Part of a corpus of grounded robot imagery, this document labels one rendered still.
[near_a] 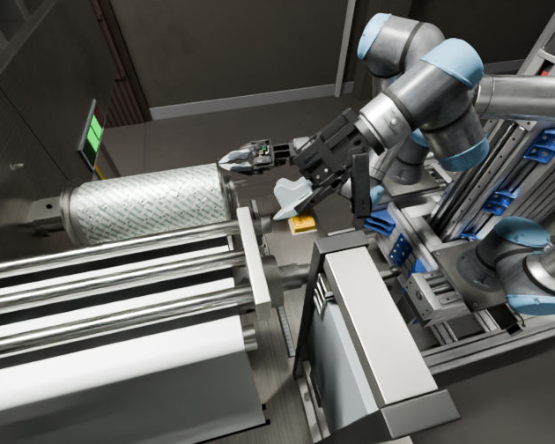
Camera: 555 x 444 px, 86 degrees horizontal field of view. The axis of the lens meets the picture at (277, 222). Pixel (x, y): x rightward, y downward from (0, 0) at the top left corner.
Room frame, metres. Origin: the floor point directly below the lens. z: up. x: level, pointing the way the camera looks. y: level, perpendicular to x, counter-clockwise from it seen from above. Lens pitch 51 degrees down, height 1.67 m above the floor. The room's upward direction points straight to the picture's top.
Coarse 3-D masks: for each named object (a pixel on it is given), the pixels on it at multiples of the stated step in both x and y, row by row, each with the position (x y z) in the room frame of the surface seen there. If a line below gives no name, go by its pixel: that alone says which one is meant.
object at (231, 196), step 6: (228, 174) 0.43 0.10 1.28; (228, 180) 0.41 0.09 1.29; (228, 186) 0.40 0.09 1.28; (228, 192) 0.39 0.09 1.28; (234, 192) 0.39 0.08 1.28; (228, 198) 0.38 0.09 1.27; (234, 198) 0.38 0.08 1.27; (228, 204) 0.38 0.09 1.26; (234, 204) 0.38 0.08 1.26; (234, 210) 0.38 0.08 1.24
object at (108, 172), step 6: (102, 144) 1.09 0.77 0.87; (102, 150) 1.06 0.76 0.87; (102, 156) 1.04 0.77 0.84; (108, 156) 1.08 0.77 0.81; (96, 162) 1.03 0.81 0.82; (102, 162) 1.04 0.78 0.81; (108, 162) 1.05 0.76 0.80; (102, 168) 1.04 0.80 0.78; (108, 168) 1.04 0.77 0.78; (114, 168) 1.07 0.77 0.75; (102, 174) 1.03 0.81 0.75; (108, 174) 1.04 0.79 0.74; (114, 174) 1.04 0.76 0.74; (120, 174) 1.10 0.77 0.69
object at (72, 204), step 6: (222, 174) 0.41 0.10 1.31; (222, 180) 0.39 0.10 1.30; (72, 192) 0.36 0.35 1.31; (72, 198) 0.35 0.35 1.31; (72, 204) 0.33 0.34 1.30; (72, 210) 0.33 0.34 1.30; (228, 210) 0.36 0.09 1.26; (72, 216) 0.32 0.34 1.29; (228, 216) 0.35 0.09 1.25; (72, 222) 0.31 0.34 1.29; (78, 222) 0.31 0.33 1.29; (78, 228) 0.30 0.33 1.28; (78, 234) 0.30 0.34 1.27; (84, 234) 0.30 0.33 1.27; (84, 240) 0.30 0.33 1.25
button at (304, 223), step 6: (300, 216) 0.63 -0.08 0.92; (306, 216) 0.63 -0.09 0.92; (294, 222) 0.60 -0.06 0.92; (300, 222) 0.60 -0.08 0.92; (306, 222) 0.60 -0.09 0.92; (312, 222) 0.60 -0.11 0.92; (294, 228) 0.58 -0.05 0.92; (300, 228) 0.58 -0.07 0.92; (306, 228) 0.59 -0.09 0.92; (312, 228) 0.59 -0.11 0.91
